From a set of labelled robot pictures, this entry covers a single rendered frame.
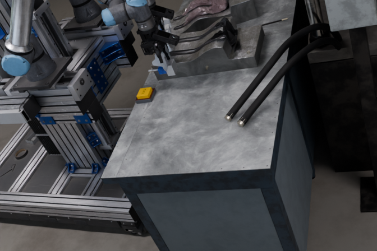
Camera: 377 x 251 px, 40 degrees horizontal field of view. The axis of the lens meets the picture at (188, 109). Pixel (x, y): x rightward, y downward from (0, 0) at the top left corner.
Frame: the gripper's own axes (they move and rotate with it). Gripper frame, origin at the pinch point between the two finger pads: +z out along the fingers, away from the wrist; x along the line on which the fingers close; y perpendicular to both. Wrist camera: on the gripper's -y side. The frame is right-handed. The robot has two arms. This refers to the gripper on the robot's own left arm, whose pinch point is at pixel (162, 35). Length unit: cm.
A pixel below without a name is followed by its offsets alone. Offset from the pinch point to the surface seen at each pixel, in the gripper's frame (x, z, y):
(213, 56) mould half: 18.7, -2.0, -29.0
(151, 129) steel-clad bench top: 55, 5, -6
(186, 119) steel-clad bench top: 51, 4, -21
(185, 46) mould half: 5.5, 3.0, -11.9
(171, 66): 30.3, -7.4, -13.1
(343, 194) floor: 39, 78, -85
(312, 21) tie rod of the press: 6, -9, -72
